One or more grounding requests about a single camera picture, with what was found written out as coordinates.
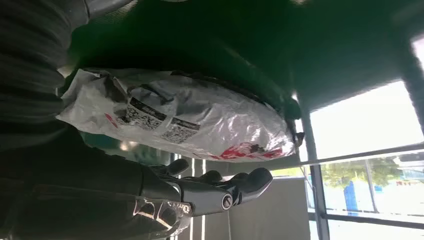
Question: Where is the green conveyor belt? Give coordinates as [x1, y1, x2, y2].
[56, 0, 424, 167]

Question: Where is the dark window frame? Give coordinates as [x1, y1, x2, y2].
[296, 29, 424, 240]

